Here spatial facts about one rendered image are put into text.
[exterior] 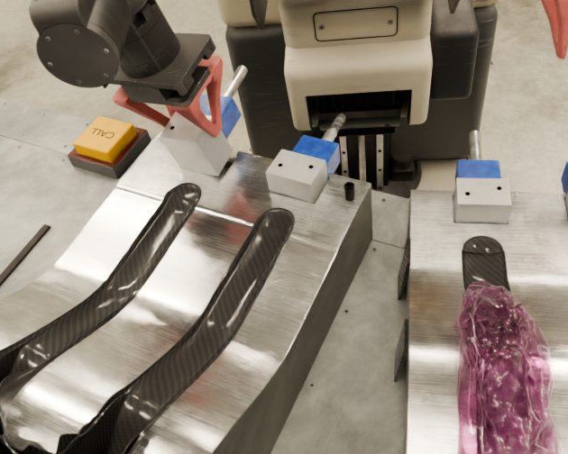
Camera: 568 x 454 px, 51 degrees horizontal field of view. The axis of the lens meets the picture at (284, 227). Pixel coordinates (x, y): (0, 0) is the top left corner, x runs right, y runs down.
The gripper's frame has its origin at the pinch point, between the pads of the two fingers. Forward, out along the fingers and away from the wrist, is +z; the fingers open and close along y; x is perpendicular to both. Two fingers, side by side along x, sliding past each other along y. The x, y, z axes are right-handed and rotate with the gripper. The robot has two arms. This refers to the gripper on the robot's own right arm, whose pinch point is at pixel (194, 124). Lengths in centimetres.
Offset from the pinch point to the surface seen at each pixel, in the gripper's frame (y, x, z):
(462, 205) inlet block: 26.3, 2.1, 9.9
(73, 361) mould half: 4.3, -26.3, -1.7
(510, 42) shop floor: -5, 148, 117
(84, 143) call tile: -22.5, 0.3, 7.2
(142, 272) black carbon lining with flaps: 0.8, -15.7, 3.8
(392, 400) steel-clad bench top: 24.8, -16.8, 15.0
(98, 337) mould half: 3.5, -23.5, 0.3
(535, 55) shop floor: 5, 143, 118
